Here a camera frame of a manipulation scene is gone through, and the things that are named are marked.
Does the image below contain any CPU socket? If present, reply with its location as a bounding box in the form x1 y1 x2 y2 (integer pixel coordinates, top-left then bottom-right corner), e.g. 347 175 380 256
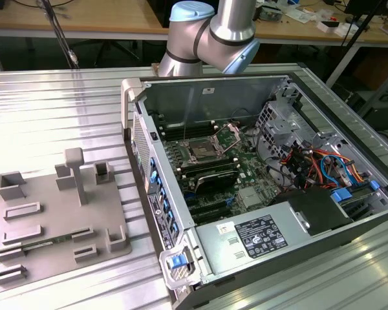
186 137 228 164

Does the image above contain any black RAM slot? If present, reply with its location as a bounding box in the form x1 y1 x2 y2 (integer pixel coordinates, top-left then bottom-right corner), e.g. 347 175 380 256
161 126 216 137
180 163 237 177
160 119 214 130
179 156 231 167

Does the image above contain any black expansion slot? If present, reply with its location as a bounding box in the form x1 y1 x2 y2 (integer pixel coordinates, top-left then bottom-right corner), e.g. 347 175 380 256
192 206 233 224
189 198 229 214

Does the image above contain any metal socket cover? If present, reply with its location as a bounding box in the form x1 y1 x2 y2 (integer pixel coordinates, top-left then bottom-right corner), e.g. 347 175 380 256
213 121 246 153

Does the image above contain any green motherboard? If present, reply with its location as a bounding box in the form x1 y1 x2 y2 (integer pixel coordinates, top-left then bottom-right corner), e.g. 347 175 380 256
158 112 298 227

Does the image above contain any open PC case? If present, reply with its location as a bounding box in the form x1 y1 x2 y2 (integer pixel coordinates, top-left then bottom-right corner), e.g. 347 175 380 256
121 72 388 310

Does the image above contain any silver chipset heatsink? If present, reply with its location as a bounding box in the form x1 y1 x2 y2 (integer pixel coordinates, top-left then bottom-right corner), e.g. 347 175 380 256
237 187 263 208

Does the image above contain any silver drive cage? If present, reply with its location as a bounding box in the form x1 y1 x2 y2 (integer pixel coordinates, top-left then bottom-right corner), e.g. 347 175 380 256
255 99 311 156

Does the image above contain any silver power supply unit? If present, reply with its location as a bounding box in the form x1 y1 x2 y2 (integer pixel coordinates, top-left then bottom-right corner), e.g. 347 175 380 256
193 206 311 276

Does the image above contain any blue case latch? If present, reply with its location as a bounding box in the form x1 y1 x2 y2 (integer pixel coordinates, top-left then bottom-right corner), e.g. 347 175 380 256
167 254 186 270

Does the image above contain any black plastic shroud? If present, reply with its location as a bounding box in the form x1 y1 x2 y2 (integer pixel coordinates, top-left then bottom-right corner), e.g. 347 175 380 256
268 189 355 237

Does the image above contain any grey parts rack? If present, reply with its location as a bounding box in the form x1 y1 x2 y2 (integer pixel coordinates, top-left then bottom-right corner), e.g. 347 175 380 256
0 147 133 287

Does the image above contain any wooden desk with clutter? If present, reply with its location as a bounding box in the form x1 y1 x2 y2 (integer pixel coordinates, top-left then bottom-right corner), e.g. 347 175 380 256
254 0 388 49

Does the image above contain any green RAM stick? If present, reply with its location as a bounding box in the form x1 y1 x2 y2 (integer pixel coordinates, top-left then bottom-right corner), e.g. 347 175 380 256
0 237 74 253

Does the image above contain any white box with red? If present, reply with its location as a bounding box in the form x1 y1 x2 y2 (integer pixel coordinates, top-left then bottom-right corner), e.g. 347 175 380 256
316 19 341 34

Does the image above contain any black tripod leg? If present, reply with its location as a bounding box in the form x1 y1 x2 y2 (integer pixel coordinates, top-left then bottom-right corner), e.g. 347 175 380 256
341 0 381 47

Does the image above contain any orange wire bundle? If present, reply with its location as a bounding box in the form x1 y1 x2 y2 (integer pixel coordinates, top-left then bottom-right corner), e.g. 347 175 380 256
307 147 367 189

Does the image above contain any blue wire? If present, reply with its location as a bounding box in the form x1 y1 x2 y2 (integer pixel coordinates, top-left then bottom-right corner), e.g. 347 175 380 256
319 154 360 185

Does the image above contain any thin cable silver connector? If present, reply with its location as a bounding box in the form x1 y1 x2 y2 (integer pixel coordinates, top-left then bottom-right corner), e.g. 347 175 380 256
40 0 82 70

